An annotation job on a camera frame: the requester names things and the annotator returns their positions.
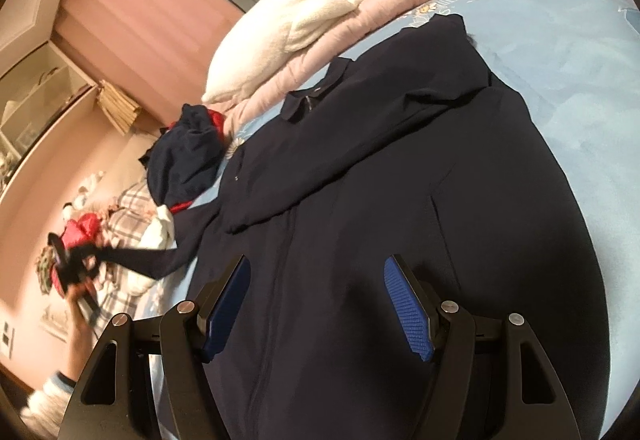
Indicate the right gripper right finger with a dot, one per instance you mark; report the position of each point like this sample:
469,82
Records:
491,377

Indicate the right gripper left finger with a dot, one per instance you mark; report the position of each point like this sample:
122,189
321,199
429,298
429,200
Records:
113,398

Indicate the dark navy coat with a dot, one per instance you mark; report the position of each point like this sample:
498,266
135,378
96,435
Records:
415,148

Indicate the person left forearm sleeve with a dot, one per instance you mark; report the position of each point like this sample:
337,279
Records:
46,407

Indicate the person left hand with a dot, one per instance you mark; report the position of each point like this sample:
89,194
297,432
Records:
80,334

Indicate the red puffer jacket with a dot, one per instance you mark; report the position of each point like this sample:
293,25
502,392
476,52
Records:
79,231

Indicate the plaid blanket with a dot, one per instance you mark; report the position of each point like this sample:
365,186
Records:
131,220

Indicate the navy and red garment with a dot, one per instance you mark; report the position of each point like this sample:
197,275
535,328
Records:
183,162

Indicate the woven straw hanging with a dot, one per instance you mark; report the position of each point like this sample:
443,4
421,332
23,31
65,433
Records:
117,106

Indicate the white fluffy blanket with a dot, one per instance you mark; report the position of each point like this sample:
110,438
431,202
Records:
264,39

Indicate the light blue floral bedsheet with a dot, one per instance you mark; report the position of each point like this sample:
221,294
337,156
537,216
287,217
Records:
576,65

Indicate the wall shelf cabinet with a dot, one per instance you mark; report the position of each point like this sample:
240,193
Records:
34,94

